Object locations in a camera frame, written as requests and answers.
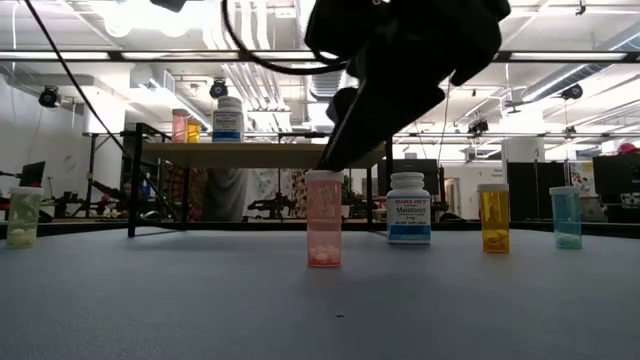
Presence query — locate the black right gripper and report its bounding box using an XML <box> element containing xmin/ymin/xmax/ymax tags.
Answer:
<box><xmin>304</xmin><ymin>0</ymin><xmax>451</xmax><ymax>170</ymax></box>

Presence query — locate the white melatonin bottle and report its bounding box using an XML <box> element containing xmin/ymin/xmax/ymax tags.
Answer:
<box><xmin>212</xmin><ymin>96</ymin><xmax>246</xmax><ymax>144</ymax></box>
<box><xmin>385</xmin><ymin>172</ymin><xmax>432</xmax><ymax>246</ymax></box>

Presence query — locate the pink pill bottle white cap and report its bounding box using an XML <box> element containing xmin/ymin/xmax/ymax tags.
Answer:
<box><xmin>171</xmin><ymin>108</ymin><xmax>190</xmax><ymax>145</ymax></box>
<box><xmin>304</xmin><ymin>170</ymin><xmax>345</xmax><ymax>269</ymax></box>

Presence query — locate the blue pill bottle white cap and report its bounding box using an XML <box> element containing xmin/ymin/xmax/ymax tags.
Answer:
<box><xmin>548</xmin><ymin>186</ymin><xmax>584</xmax><ymax>251</ymax></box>

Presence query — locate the green pill bottle white cap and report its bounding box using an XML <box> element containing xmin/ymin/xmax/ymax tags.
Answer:
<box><xmin>4</xmin><ymin>186</ymin><xmax>45</xmax><ymax>250</ymax></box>

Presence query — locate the black television screen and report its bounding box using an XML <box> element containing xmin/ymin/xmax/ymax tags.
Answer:
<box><xmin>377</xmin><ymin>158</ymin><xmax>441</xmax><ymax>197</ymax></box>

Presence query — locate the small green potted plant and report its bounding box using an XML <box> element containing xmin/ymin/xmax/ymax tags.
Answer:
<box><xmin>342</xmin><ymin>174</ymin><xmax>355</xmax><ymax>220</ymax></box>

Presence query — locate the red white patterned cloth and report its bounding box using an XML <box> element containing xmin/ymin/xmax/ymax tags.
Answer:
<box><xmin>291</xmin><ymin>168</ymin><xmax>307</xmax><ymax>220</ymax></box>

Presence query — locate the grey hanging cloth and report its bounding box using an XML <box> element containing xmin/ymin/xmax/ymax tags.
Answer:
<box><xmin>202</xmin><ymin>168</ymin><xmax>250</xmax><ymax>223</ymax></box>

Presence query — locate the black partition panel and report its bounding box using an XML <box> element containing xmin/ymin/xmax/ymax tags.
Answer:
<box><xmin>505</xmin><ymin>160</ymin><xmax>569</xmax><ymax>221</ymax></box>

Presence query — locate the dark orange patterned cloth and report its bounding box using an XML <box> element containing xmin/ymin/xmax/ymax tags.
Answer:
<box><xmin>159</xmin><ymin>162</ymin><xmax>209</xmax><ymax>222</ymax></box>

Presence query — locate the blue grey table mat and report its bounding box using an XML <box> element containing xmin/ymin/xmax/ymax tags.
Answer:
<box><xmin>0</xmin><ymin>227</ymin><xmax>640</xmax><ymax>360</ymax></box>

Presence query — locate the black laptop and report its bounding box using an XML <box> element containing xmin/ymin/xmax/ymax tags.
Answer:
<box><xmin>18</xmin><ymin>160</ymin><xmax>47</xmax><ymax>189</ymax></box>

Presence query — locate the black wide monitor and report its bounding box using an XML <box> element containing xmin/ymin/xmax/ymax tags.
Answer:
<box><xmin>592</xmin><ymin>153</ymin><xmax>640</xmax><ymax>204</ymax></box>

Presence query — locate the black overhead frame beam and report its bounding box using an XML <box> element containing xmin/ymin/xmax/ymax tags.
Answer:
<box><xmin>0</xmin><ymin>48</ymin><xmax>640</xmax><ymax>64</ymax></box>

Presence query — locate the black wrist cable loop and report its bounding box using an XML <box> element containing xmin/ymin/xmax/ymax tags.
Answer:
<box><xmin>221</xmin><ymin>0</ymin><xmax>349</xmax><ymax>77</ymax></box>

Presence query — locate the wooden shelf black frame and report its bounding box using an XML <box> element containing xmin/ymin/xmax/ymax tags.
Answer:
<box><xmin>127</xmin><ymin>122</ymin><xmax>395</xmax><ymax>239</ymax></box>

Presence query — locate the black metal table frame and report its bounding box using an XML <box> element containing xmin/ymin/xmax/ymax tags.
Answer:
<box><xmin>0</xmin><ymin>219</ymin><xmax>640</xmax><ymax>240</ymax></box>

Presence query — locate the long black arm cable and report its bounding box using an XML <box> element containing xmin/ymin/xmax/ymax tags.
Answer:
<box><xmin>23</xmin><ymin>0</ymin><xmax>132</xmax><ymax>157</ymax></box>

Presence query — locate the colourful wall poster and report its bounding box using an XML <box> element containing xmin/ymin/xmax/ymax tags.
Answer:
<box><xmin>568</xmin><ymin>160</ymin><xmax>596</xmax><ymax>196</ymax></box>

